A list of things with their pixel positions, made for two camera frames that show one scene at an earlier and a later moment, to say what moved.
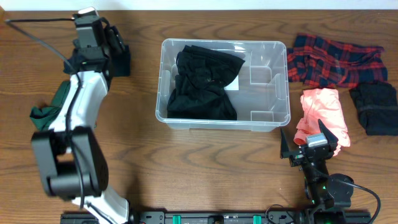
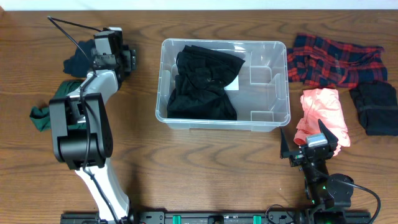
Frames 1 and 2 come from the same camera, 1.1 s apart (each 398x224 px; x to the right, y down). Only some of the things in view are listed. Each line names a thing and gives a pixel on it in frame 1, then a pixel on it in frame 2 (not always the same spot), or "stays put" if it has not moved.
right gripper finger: [331, 137] stays put
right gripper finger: [285, 152] stays put
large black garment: [198, 91] stays put
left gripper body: [104, 51] -> [125, 60]
